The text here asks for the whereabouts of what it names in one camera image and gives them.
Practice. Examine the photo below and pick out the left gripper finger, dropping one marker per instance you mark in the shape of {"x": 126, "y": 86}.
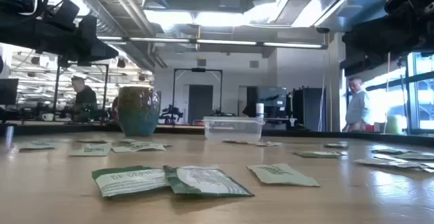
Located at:
{"x": 105, "y": 52}

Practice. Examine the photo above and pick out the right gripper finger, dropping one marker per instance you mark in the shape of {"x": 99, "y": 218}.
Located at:
{"x": 354, "y": 44}

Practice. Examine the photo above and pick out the pale green sweetener packet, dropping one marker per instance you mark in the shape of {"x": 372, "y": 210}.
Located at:
{"x": 139, "y": 147}
{"x": 391, "y": 151}
{"x": 418, "y": 156}
{"x": 36, "y": 146}
{"x": 159, "y": 144}
{"x": 281, "y": 176}
{"x": 91, "y": 150}
{"x": 92, "y": 141}
{"x": 335, "y": 146}
{"x": 244, "y": 143}
{"x": 271, "y": 144}

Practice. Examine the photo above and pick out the white green-edged sweetener packet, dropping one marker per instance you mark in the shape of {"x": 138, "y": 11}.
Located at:
{"x": 207, "y": 181}
{"x": 429, "y": 167}
{"x": 318, "y": 154}
{"x": 127, "y": 140}
{"x": 386, "y": 163}
{"x": 130, "y": 181}

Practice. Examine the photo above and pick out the black background robot arm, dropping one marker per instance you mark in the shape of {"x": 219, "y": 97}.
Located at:
{"x": 171, "y": 113}

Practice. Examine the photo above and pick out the person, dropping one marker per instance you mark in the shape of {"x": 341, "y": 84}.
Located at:
{"x": 84, "y": 98}
{"x": 357, "y": 108}

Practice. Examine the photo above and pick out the black monitor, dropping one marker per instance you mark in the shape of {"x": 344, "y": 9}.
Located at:
{"x": 8, "y": 91}

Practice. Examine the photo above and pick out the brown teal ceramic mug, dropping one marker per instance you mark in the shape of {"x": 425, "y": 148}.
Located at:
{"x": 137, "y": 115}

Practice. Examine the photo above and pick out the white cup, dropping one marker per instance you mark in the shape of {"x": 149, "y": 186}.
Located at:
{"x": 47, "y": 117}

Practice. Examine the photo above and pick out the black cabinet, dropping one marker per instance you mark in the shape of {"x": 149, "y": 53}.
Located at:
{"x": 310, "y": 110}

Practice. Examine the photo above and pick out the red object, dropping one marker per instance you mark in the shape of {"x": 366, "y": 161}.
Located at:
{"x": 369, "y": 128}

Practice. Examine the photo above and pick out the yellow-green cylinder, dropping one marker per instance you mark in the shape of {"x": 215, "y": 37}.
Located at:
{"x": 394, "y": 125}

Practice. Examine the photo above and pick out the dark display screen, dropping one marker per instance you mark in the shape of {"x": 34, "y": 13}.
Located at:
{"x": 271, "y": 98}

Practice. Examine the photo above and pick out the grey door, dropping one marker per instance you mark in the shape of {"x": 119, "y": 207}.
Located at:
{"x": 200, "y": 103}

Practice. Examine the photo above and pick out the white cylindrical bottle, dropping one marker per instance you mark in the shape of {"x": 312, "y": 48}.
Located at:
{"x": 260, "y": 110}

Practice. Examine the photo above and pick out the long ceiling light bar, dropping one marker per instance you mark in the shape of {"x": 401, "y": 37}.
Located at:
{"x": 225, "y": 42}

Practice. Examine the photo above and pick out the clear plastic container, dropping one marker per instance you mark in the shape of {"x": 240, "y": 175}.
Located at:
{"x": 234, "y": 130}

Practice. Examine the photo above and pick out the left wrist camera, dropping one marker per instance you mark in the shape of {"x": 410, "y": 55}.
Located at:
{"x": 66, "y": 15}

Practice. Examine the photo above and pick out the black metal frame stand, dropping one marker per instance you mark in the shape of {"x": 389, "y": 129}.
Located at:
{"x": 106, "y": 88}
{"x": 198, "y": 70}

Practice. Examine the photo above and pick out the large sheet-metal duct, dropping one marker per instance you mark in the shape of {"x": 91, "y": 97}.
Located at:
{"x": 305, "y": 6}

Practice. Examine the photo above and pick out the black aluminium table frame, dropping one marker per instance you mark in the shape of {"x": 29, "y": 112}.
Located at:
{"x": 68, "y": 129}

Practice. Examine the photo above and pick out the silver metal post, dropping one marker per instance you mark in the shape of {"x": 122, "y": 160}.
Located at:
{"x": 9, "y": 135}

